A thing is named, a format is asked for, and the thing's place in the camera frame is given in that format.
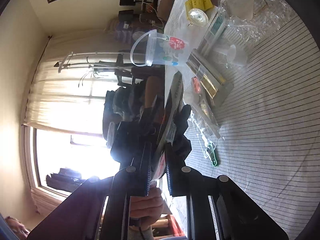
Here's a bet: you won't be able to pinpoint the clear bag of utensils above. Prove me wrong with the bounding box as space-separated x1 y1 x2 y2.
185 12 235 141

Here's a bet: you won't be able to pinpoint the white floor stand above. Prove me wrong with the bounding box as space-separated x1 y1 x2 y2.
53 50 121 74

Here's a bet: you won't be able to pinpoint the yellow paper packet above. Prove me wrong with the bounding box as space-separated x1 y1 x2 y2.
185 0 213 21

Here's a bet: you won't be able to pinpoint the clear thread spool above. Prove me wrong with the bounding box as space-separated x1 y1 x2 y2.
187 8 209 28

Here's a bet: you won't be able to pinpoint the person's left hand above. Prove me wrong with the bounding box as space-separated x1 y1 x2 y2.
129 187 165 228

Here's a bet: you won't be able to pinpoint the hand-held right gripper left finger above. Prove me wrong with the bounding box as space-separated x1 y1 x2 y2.
26 165 153 240

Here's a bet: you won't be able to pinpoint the green carabiner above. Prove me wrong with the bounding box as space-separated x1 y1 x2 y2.
206 142 221 167

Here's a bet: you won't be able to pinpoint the clear crumpled plastic wrap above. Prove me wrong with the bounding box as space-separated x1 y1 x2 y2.
217 0 293 43

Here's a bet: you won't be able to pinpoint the purple tissue boxes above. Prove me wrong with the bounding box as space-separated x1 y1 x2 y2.
113 21 141 43

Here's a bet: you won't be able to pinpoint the red label sachet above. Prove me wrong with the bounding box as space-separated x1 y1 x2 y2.
191 76 202 93

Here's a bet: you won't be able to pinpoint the dark chocolate packet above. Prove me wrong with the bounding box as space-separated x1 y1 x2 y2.
149 71 185 181

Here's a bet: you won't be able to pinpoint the clear plastic bucket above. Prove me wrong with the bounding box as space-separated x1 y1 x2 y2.
130 29 191 68

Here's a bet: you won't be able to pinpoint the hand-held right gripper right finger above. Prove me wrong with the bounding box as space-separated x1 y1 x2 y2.
165 165 290 240

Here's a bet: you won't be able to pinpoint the white striped desktop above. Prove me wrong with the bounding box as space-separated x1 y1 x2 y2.
160 0 320 240

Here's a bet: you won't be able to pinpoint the pile of clothes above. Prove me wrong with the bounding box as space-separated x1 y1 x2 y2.
103 79 151 131

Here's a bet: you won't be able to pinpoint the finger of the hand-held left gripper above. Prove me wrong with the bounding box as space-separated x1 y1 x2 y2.
139 95 163 136
172 104 192 159

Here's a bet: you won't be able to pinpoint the window with sheer curtain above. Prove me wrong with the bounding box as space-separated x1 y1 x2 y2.
21 33 121 206

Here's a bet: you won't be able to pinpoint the brown wooden armchair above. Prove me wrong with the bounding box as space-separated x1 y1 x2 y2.
143 74 166 121

